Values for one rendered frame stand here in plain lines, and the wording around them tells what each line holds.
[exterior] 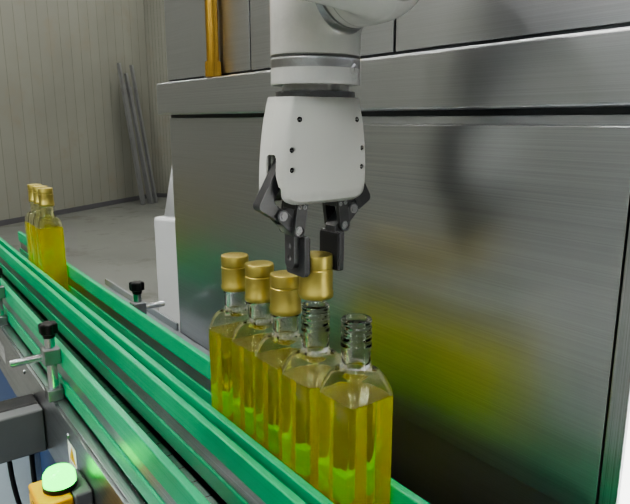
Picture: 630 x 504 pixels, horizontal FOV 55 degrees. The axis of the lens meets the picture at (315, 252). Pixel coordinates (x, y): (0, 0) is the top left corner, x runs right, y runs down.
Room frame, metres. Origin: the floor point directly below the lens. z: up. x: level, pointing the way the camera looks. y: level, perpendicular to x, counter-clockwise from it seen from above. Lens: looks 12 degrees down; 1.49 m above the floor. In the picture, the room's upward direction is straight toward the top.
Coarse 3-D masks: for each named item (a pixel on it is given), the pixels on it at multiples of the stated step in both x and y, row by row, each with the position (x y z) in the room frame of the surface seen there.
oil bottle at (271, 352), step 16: (272, 336) 0.63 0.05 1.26; (256, 352) 0.64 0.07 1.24; (272, 352) 0.61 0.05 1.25; (288, 352) 0.61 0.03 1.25; (256, 368) 0.64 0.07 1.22; (272, 368) 0.61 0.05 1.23; (256, 384) 0.64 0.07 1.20; (272, 384) 0.61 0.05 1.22; (256, 400) 0.64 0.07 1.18; (272, 400) 0.61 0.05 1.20; (256, 416) 0.64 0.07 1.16; (272, 416) 0.61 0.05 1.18; (256, 432) 0.64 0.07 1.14; (272, 432) 0.61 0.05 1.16; (272, 448) 0.61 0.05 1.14
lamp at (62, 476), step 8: (56, 464) 0.76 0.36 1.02; (64, 464) 0.76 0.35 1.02; (48, 472) 0.75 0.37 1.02; (56, 472) 0.75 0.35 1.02; (64, 472) 0.75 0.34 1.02; (72, 472) 0.75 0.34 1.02; (48, 480) 0.74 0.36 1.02; (56, 480) 0.74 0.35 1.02; (64, 480) 0.74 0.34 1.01; (72, 480) 0.75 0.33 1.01; (48, 488) 0.74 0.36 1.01; (56, 488) 0.73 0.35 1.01; (64, 488) 0.74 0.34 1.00; (72, 488) 0.75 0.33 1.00
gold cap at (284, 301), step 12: (276, 276) 0.62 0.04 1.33; (288, 276) 0.62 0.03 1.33; (276, 288) 0.62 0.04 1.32; (288, 288) 0.62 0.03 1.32; (276, 300) 0.62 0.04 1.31; (288, 300) 0.62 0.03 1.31; (300, 300) 0.63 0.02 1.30; (276, 312) 0.62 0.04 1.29; (288, 312) 0.62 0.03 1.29; (300, 312) 0.63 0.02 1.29
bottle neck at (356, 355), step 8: (344, 320) 0.54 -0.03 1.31; (352, 320) 0.56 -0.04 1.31; (360, 320) 0.56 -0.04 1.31; (368, 320) 0.54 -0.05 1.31; (344, 328) 0.54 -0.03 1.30; (352, 328) 0.53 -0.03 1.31; (360, 328) 0.53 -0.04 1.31; (368, 328) 0.54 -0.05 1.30; (344, 336) 0.54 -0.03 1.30; (352, 336) 0.53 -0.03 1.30; (360, 336) 0.53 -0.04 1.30; (368, 336) 0.54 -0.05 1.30; (344, 344) 0.54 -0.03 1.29; (352, 344) 0.53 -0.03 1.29; (360, 344) 0.53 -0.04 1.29; (368, 344) 0.54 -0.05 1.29; (344, 352) 0.54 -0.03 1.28; (352, 352) 0.53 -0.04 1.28; (360, 352) 0.53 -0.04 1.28; (368, 352) 0.54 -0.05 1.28; (344, 360) 0.54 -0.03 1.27; (352, 360) 0.53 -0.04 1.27; (360, 360) 0.53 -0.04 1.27; (368, 360) 0.54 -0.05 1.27; (344, 368) 0.54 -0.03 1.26; (352, 368) 0.53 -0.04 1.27; (360, 368) 0.53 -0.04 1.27; (368, 368) 0.54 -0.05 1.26
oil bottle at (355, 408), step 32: (320, 384) 0.55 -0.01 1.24; (352, 384) 0.52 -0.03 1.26; (384, 384) 0.53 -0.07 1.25; (320, 416) 0.55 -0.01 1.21; (352, 416) 0.51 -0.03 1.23; (384, 416) 0.53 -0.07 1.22; (320, 448) 0.55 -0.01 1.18; (352, 448) 0.51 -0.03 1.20; (384, 448) 0.53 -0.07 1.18; (320, 480) 0.54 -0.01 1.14; (352, 480) 0.51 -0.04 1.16; (384, 480) 0.53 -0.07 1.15
